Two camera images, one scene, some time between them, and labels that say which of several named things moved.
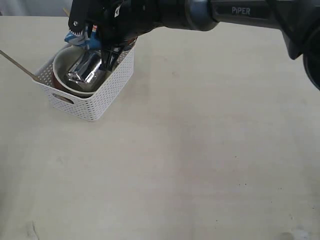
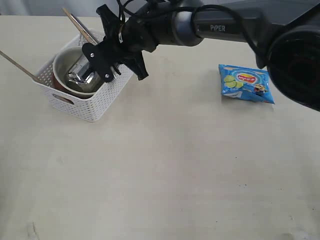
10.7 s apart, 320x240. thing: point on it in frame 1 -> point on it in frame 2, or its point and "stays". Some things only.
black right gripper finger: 107,59 -> 115,66
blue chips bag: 91,39 -> 249,84
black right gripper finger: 114,57 -> 136,63
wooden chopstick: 32,76 stays
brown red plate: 56,83 stays
